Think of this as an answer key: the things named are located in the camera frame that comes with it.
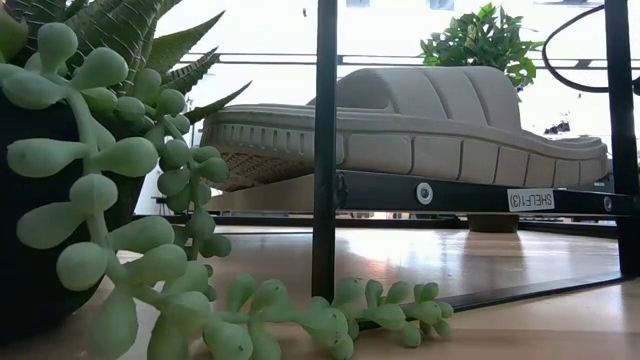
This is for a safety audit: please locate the black aluminium rig frame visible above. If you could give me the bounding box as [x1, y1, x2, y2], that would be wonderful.
[134, 213, 621, 240]

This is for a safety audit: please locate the white shelf label sticker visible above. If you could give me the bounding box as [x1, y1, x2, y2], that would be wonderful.
[506, 187, 556, 213]

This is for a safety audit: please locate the spiky green succulent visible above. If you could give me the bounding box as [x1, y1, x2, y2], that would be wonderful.
[0, 0, 254, 126]

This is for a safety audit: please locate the thin dark background rail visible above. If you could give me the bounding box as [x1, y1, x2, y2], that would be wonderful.
[177, 51, 640, 70]

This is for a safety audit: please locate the black succulent pot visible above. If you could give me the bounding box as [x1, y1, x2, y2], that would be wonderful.
[0, 92, 146, 346]

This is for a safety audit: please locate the black right arm cable loop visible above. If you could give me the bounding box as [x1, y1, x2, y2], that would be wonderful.
[541, 3, 640, 96]

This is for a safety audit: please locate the leafy green plant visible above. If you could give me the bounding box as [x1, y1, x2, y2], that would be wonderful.
[418, 2, 545, 91]

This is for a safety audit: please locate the pale green bead succulent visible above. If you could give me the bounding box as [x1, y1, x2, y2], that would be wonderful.
[0, 22, 456, 360]

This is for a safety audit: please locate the grey foam slide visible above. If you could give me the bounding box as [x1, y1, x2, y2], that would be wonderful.
[199, 64, 612, 194]

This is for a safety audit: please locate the black metal frame shelf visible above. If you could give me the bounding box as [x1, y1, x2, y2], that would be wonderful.
[202, 0, 640, 331]

